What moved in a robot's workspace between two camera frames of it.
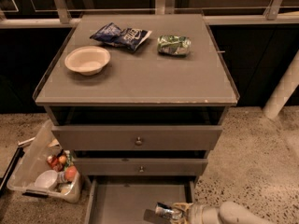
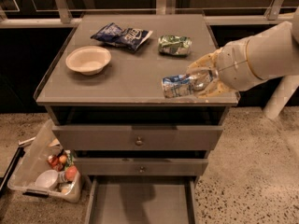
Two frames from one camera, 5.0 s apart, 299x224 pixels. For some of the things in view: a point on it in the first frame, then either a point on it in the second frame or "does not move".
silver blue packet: x=163 y=210 → x=184 y=85
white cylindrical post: x=283 y=91 does not move
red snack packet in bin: x=53 y=161 does not move
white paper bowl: x=89 y=60 does not move
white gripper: x=195 y=213 → x=233 y=63
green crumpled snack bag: x=174 y=45 does not move
